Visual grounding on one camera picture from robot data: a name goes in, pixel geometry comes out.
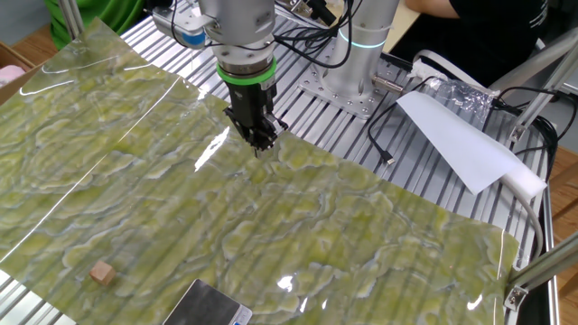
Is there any green fabric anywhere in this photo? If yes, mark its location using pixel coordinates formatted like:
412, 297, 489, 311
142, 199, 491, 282
43, 0, 145, 51

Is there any black metal bracket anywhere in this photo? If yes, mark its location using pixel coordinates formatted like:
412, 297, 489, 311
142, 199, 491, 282
288, 0, 338, 27

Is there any black cable bundle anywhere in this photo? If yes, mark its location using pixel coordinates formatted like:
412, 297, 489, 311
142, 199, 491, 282
491, 85, 578, 181

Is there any black usb cable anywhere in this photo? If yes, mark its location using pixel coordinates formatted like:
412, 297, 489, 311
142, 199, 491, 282
366, 76, 437, 166

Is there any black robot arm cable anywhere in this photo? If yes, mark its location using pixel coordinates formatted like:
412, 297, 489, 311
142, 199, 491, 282
169, 0, 362, 71

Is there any cardboard box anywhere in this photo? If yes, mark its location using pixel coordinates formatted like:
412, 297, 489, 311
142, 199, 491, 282
0, 41, 42, 107

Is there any grey white chair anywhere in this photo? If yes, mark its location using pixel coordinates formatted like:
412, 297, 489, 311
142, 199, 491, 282
411, 26, 578, 96

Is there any small wooden cube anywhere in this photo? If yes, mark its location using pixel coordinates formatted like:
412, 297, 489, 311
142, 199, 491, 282
89, 260, 117, 286

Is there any aluminium frame post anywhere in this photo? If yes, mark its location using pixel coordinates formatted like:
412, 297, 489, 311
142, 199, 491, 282
57, 0, 85, 40
503, 232, 578, 312
509, 44, 578, 144

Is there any clear plastic bag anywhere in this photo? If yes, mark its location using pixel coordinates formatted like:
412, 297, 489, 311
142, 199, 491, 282
409, 58, 500, 125

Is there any person in black shirt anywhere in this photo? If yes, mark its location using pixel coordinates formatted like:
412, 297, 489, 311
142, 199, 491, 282
390, 0, 550, 88

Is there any white flexible hose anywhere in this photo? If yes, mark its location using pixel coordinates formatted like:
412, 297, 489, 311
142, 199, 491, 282
499, 173, 545, 263

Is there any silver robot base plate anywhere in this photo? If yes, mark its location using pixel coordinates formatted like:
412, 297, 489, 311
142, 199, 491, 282
297, 49, 407, 121

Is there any beige wooden desk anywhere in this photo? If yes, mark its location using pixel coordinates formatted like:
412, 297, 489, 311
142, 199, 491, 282
383, 0, 421, 53

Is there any white foam block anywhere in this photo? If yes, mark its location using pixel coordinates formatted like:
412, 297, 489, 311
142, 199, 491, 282
499, 153, 548, 200

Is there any bare person forearm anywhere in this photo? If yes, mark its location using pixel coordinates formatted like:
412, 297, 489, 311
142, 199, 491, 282
404, 0, 461, 19

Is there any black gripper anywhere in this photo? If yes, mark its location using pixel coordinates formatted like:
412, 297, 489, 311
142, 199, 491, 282
222, 82, 289, 153

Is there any white paper sheet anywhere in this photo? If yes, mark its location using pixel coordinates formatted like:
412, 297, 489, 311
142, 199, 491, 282
396, 90, 527, 196

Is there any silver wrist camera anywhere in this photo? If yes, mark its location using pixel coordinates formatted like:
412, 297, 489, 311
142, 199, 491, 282
151, 6, 214, 50

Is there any green marble pattern mat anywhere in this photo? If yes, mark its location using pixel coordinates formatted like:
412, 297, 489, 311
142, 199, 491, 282
0, 17, 520, 325

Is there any silver digital pocket scale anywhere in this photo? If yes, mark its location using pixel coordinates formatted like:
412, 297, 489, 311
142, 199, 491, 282
162, 278, 254, 325

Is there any metal cylinder connector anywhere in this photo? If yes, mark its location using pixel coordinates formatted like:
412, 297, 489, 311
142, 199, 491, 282
372, 74, 406, 95

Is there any green adapter ring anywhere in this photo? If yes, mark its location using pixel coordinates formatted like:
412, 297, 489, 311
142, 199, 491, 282
216, 57, 278, 87

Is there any pink soft object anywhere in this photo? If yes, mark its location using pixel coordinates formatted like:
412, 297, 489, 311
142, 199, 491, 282
0, 64, 27, 89

